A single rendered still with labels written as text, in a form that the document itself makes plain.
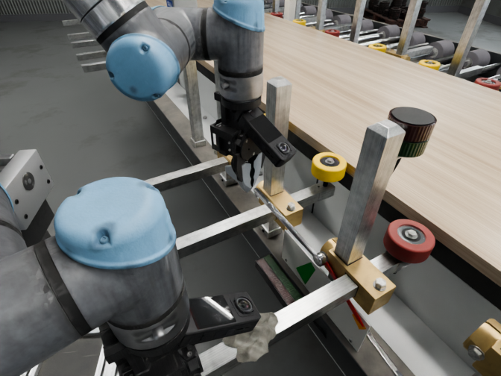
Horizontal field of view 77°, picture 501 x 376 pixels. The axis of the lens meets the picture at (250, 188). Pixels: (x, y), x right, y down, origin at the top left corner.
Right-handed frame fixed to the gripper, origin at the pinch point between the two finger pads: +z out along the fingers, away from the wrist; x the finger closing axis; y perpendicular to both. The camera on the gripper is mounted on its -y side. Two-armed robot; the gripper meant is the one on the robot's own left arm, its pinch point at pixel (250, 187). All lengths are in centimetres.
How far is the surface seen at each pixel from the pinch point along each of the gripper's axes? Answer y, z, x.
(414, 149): -27.1, -19.6, -2.3
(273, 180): -1.0, 1.6, -6.7
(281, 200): -3.7, 6.0, -6.8
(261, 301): 14, 90, -24
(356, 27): 43, -2, -139
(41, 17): 694, 83, -207
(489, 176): -38, 0, -38
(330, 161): -8.5, -0.8, -18.8
